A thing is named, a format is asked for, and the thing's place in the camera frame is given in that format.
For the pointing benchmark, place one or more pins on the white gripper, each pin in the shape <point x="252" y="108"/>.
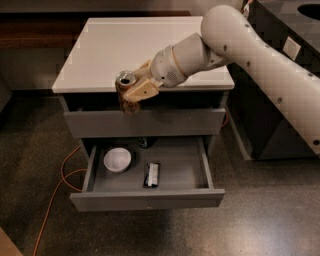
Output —
<point x="164" y="68"/>

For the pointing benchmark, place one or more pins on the orange soda can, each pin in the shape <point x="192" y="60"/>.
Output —
<point x="125" y="81"/>

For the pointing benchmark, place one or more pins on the grey drawer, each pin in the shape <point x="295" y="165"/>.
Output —
<point x="184" y="178"/>
<point x="97" y="118"/>

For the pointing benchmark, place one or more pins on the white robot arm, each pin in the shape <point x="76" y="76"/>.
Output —
<point x="227" y="37"/>

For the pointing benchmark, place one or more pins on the dark can in drawer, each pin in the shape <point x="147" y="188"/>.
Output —
<point x="145" y="142"/>

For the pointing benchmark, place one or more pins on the grey top drawer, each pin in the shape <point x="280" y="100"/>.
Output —
<point x="97" y="118"/>

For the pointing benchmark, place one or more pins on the grey drawer cabinet white top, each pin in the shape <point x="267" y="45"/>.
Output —
<point x="107" y="46"/>

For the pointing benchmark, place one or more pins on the white bowl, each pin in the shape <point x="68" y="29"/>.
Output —
<point x="117" y="160"/>

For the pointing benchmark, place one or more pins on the black and white snack packet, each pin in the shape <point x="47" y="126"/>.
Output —
<point x="152" y="175"/>

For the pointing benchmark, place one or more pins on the dark wooden bench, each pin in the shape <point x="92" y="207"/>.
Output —
<point x="57" y="29"/>

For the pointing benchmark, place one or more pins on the white label on cabinet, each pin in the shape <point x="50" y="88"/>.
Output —
<point x="291" y="48"/>

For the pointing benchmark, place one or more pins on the black side cabinet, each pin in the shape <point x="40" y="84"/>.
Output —
<point x="263" y="133"/>

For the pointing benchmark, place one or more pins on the white cable tag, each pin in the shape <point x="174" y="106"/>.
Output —
<point x="246" y="10"/>

